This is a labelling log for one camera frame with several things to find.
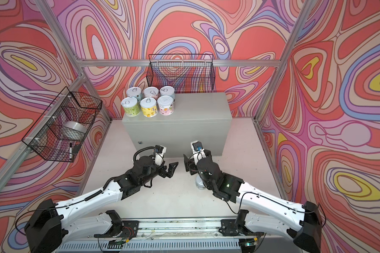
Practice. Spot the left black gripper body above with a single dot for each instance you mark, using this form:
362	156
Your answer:
154	172

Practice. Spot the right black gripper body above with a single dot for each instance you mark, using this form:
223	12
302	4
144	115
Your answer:
190	166

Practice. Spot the can blue green label front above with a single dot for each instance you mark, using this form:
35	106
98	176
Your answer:
199	183

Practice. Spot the can green yellow label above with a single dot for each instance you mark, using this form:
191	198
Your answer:
130	106

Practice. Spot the can yellow label front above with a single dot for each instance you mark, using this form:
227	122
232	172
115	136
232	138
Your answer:
149	107

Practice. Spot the can plain lid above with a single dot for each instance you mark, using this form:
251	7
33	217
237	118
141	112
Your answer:
166	105

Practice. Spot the can pink label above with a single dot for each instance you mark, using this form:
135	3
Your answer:
151	92

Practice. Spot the can red label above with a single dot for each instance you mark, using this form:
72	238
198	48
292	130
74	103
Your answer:
135	92

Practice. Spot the can blue label back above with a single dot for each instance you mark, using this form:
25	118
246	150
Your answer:
167	91

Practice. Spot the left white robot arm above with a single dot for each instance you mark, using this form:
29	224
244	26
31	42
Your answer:
55	223

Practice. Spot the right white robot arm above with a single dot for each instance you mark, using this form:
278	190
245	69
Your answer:
303	221

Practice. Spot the grey metal cabinet box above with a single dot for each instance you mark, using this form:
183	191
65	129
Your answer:
203	117

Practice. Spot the black marker pen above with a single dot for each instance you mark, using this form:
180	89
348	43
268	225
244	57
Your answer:
70	151

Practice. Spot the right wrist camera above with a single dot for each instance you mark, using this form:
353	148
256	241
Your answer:
197	151

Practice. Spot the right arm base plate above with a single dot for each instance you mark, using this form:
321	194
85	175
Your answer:
237	226

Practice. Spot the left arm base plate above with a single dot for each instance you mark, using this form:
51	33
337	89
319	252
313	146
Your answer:
128	229

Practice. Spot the aluminium rail front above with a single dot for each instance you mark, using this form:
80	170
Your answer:
168	227

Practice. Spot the black wire basket left wall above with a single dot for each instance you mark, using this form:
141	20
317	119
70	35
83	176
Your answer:
47	141

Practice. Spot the black wire basket wall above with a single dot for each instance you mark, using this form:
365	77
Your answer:
47	141
186	73

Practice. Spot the black wire basket back wall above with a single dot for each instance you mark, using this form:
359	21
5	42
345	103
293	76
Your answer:
186	73

